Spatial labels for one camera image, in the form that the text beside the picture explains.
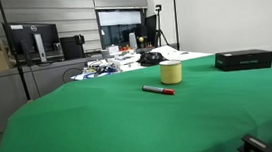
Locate red capped grey marker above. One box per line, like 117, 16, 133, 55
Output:
141, 81, 176, 98

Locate yellow enamel mug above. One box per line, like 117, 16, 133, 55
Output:
158, 59, 185, 87

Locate white electronics clutter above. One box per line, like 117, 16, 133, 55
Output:
80, 49, 144, 77

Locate orange small items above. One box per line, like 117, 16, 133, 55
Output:
119, 44, 132, 52

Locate small white box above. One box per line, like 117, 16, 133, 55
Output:
107, 44, 121, 57

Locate white upright speaker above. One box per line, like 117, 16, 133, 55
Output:
128, 32, 138, 50

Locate dark window screen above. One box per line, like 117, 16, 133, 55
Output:
95, 5, 149, 52

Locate green tablecloth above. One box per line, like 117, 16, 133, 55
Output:
0, 48, 272, 152

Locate black desktop computer case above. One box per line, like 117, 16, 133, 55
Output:
59, 34, 87, 61

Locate black rectangular cardboard box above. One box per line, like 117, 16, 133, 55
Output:
213, 47, 272, 74

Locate black slanted stand pole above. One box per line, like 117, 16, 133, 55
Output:
0, 0, 32, 104

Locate black Dell monitor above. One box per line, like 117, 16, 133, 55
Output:
2, 17, 65, 67

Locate coiled black cable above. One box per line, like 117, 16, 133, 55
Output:
137, 49, 168, 68

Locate blue white cable bundle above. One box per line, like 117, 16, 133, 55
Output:
69, 68, 115, 82

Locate black camera tripod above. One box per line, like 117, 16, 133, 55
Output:
149, 3, 171, 48

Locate black clamp mount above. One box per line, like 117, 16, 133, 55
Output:
235, 131, 272, 152

